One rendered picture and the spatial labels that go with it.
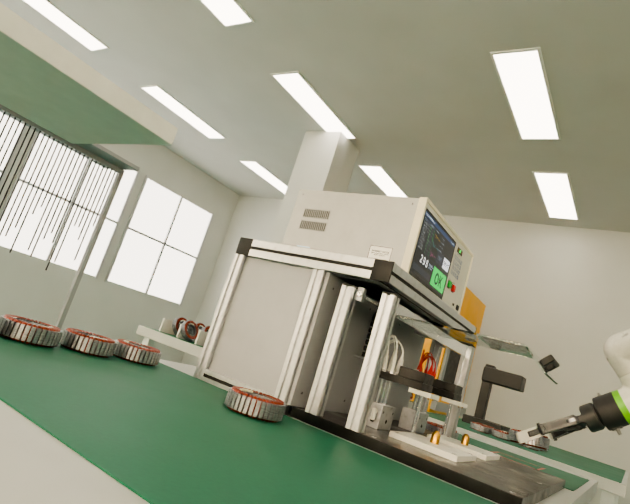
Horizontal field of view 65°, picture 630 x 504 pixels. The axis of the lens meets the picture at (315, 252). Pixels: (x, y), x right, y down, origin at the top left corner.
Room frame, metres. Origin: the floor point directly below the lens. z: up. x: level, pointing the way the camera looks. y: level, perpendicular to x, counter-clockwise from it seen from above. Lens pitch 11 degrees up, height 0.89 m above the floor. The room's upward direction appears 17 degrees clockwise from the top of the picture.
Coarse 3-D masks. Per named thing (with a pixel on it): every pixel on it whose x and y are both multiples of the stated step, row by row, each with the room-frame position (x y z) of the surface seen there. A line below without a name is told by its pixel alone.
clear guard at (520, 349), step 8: (440, 328) 1.40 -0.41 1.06; (448, 328) 1.34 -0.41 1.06; (456, 336) 1.47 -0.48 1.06; (464, 336) 1.41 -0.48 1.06; (472, 336) 1.35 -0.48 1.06; (480, 336) 1.30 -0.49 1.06; (488, 336) 1.28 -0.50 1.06; (480, 344) 1.48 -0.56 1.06; (488, 344) 1.42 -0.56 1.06; (496, 344) 1.36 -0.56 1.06; (504, 344) 1.31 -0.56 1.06; (512, 344) 1.26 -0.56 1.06; (520, 344) 1.23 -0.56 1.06; (512, 352) 1.43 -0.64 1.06; (520, 352) 1.38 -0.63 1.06; (528, 352) 1.32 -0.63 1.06; (536, 360) 1.21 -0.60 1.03; (544, 368) 1.27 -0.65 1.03; (552, 376) 1.38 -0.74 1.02
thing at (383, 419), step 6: (372, 402) 1.17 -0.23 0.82; (378, 408) 1.16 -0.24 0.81; (384, 408) 1.16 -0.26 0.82; (390, 408) 1.19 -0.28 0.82; (378, 414) 1.16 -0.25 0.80; (384, 414) 1.17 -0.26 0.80; (390, 414) 1.20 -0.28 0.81; (378, 420) 1.16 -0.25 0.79; (384, 420) 1.18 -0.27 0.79; (390, 420) 1.20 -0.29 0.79; (372, 426) 1.16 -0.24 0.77; (378, 426) 1.16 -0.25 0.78; (384, 426) 1.18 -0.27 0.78; (390, 426) 1.21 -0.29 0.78
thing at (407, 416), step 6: (408, 408) 1.37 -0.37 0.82; (402, 414) 1.38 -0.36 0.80; (408, 414) 1.37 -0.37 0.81; (414, 414) 1.36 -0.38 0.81; (420, 414) 1.36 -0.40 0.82; (426, 414) 1.39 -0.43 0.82; (402, 420) 1.37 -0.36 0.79; (408, 420) 1.37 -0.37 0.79; (420, 420) 1.37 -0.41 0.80; (426, 420) 1.40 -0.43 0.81; (402, 426) 1.37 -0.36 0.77; (408, 426) 1.36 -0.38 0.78; (420, 426) 1.38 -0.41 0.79; (414, 432) 1.35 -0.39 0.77; (420, 432) 1.39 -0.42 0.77
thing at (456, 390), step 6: (438, 384) 1.34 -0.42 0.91; (444, 384) 1.33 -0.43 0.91; (450, 384) 1.32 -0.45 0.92; (432, 390) 1.34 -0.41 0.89; (438, 390) 1.33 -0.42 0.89; (444, 390) 1.33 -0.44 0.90; (450, 390) 1.32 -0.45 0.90; (456, 390) 1.32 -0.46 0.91; (444, 396) 1.32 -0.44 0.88; (450, 396) 1.31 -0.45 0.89; (456, 396) 1.33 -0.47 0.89; (414, 402) 1.37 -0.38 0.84; (450, 402) 1.32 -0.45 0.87; (456, 402) 1.31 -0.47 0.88; (414, 408) 1.37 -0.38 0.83; (420, 408) 1.41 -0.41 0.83
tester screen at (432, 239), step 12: (432, 228) 1.19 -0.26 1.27; (420, 240) 1.14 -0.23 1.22; (432, 240) 1.20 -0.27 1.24; (444, 240) 1.26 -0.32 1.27; (420, 252) 1.16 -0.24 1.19; (432, 252) 1.22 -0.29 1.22; (444, 252) 1.28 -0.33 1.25; (420, 264) 1.17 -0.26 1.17; (432, 264) 1.23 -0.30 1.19; (420, 276) 1.19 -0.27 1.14; (432, 288) 1.27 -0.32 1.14
